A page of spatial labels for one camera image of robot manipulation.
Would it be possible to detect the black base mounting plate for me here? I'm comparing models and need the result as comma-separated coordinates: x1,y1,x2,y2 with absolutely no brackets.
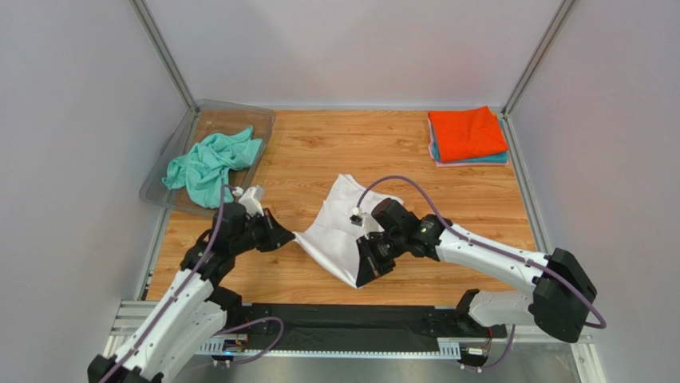
227,303,508,352

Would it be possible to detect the folded teal t shirt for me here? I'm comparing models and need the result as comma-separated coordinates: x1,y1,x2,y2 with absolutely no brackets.
430,117,509,164

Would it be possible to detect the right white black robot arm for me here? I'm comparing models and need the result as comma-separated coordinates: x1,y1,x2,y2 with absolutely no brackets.
350,198,597,343

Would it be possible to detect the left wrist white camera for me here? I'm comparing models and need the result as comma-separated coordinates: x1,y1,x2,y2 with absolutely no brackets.
231,185,265,216

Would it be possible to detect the left aluminium corner post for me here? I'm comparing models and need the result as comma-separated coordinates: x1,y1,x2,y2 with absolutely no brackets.
129,0,195,108

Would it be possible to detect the clear plastic bin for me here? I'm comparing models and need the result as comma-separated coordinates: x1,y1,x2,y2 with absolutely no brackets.
139,99,275,217

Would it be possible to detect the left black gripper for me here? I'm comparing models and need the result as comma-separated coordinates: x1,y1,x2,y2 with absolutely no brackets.
231,207,295,255

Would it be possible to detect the white t shirt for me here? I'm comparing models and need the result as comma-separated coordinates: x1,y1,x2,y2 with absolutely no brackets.
292,173,405,290

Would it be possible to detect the aluminium frame rail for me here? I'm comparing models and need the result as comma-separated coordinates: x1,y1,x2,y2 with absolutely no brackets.
93,299,607,383

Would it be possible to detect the right aluminium corner post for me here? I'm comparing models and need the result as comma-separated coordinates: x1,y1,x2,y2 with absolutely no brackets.
502,0,579,116

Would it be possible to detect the folded orange t shirt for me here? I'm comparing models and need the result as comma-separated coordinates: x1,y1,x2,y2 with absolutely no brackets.
428,106,508,164

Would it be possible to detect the aluminium corner post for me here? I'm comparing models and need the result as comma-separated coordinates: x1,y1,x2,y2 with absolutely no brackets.
502,0,579,116
129,0,195,108

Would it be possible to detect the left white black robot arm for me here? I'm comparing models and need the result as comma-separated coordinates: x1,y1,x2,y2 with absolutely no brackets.
87,203,295,382

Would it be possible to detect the mint green t shirt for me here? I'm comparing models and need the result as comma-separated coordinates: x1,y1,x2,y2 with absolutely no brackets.
162,125,263,209

